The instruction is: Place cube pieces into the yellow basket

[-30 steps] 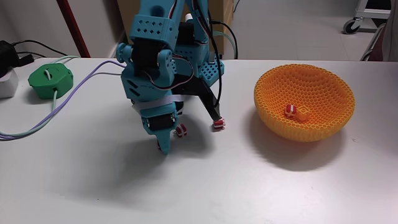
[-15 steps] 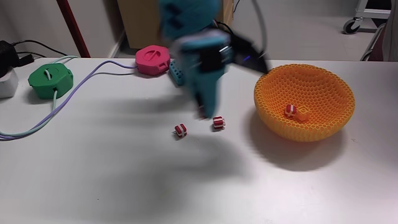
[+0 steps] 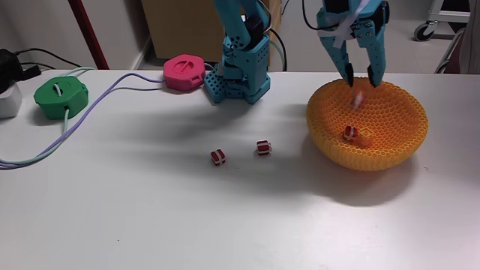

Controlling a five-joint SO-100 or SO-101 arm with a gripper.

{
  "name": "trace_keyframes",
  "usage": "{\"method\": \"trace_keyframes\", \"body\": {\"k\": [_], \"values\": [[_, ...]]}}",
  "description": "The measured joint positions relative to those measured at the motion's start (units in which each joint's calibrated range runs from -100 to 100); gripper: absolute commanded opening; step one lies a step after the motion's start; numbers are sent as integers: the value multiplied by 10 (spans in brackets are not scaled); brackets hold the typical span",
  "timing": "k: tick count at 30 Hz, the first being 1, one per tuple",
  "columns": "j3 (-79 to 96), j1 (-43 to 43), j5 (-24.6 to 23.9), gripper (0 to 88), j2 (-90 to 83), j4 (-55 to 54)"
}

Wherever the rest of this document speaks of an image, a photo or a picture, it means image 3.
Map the red white striped cube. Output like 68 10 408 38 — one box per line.
350 89 365 110
256 139 272 157
209 148 227 167
343 125 359 143

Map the yellow cube piece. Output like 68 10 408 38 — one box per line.
355 127 376 148

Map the yellow honeycomb basket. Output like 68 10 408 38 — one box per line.
305 76 429 173

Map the grey caster wheel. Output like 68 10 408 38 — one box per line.
413 21 437 42

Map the dark chair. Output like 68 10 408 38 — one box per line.
433 10 480 74

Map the pink plastic hub box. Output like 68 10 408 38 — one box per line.
163 54 206 92

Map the red metal pole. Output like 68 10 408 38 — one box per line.
67 0 110 71

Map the green plastic hub box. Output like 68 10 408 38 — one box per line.
33 76 90 121

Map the black power adapter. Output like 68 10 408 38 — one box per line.
0 48 42 95

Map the white plastic block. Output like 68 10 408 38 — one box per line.
0 80 23 120

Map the white tape strap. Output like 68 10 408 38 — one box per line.
317 0 371 50

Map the black camera cable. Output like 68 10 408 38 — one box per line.
301 0 320 32

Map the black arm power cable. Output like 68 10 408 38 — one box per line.
269 28 289 72

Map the mint green arm cable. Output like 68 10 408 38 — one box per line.
268 39 286 72

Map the white cart frame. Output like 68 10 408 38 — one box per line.
427 0 474 26

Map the purple cable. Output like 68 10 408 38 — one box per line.
0 71 166 170

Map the thin black cable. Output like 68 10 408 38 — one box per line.
14 47 82 68
20 61 57 71

